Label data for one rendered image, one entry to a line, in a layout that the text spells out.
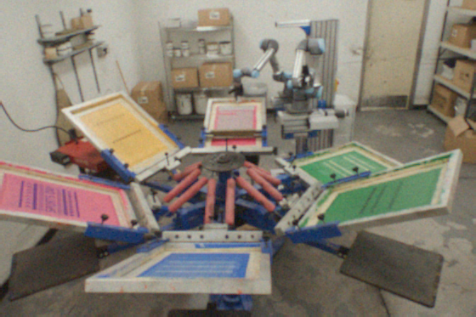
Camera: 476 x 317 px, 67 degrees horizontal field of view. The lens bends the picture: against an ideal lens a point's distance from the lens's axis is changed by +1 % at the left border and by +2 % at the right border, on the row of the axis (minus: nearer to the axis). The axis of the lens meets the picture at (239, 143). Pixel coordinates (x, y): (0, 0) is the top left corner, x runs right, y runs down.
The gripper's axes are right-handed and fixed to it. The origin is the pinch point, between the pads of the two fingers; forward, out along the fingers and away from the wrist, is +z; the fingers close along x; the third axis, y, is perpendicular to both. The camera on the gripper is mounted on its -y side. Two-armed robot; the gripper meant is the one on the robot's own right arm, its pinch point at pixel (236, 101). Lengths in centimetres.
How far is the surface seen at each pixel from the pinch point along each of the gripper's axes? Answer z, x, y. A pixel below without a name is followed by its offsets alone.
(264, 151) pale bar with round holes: -6, -85, 28
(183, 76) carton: 107, 246, -115
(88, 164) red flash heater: -8, -100, -117
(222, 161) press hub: -44, -136, 0
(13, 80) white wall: -48, -31, -200
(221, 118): 1.0, -27.7, -13.8
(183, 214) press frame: -22, -164, -25
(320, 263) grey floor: 96, -125, 78
